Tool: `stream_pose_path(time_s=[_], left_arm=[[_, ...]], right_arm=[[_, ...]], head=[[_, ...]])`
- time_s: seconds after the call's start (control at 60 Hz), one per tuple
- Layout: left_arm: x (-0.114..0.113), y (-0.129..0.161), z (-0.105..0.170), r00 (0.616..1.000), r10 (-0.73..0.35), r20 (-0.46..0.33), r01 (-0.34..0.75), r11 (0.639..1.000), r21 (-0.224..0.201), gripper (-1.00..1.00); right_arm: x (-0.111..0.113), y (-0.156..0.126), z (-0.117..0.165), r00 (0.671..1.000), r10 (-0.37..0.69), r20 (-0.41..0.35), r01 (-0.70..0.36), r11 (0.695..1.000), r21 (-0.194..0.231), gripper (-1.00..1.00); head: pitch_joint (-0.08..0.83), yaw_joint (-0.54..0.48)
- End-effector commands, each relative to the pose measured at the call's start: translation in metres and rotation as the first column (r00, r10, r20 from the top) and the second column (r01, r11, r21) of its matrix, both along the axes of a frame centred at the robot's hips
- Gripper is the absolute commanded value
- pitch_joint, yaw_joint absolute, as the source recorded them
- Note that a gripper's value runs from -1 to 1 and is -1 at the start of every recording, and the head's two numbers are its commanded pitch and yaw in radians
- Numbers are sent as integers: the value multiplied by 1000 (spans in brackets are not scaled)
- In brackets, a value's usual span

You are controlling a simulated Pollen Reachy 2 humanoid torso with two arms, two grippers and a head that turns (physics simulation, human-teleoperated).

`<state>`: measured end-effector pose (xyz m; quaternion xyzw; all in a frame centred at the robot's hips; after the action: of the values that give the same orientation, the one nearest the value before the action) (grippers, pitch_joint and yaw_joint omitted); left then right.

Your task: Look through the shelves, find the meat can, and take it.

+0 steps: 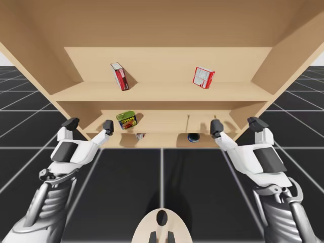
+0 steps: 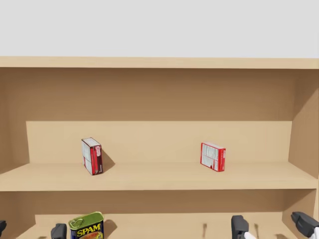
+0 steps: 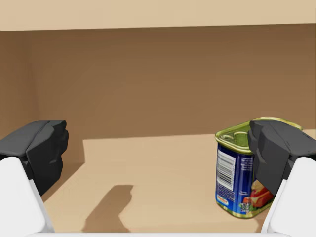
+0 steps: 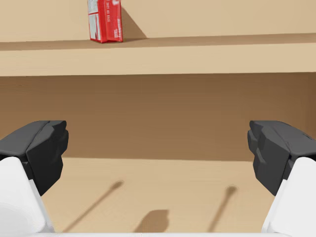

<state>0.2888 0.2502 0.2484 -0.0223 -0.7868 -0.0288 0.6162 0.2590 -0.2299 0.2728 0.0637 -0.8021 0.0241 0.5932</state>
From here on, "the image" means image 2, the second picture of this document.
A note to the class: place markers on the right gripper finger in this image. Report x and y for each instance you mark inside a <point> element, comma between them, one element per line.
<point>305,224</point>
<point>239,227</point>

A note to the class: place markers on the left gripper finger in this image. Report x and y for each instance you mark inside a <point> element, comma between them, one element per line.
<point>2,230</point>
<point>59,232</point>

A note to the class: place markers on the green and blue rectangular can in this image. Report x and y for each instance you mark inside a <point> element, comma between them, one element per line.
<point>87,227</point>

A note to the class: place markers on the red and white carton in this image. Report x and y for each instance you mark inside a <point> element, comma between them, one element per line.
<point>90,156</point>
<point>211,156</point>

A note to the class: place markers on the pale wooden shelf unit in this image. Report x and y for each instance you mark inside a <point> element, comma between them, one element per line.
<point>159,104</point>

